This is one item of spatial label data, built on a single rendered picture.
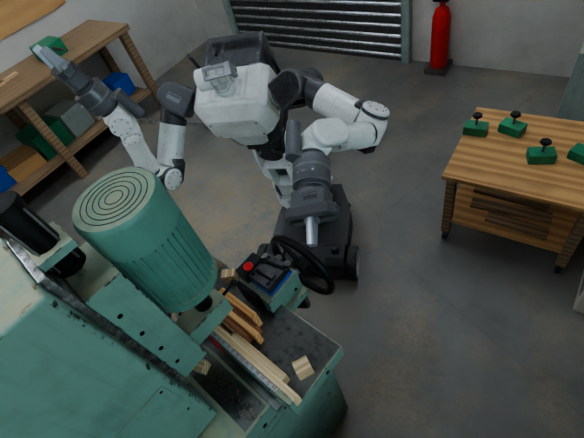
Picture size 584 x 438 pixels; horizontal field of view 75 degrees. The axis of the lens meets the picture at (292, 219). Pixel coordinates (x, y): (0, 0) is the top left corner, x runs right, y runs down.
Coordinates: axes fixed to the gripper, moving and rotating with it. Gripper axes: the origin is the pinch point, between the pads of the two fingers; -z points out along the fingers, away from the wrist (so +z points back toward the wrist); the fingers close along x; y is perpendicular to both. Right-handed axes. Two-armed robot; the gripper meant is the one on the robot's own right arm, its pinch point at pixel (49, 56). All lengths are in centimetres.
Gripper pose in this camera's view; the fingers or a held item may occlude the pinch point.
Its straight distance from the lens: 125.9
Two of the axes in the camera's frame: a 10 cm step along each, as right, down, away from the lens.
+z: 4.9, 5.0, 7.1
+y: -5.9, 7.9, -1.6
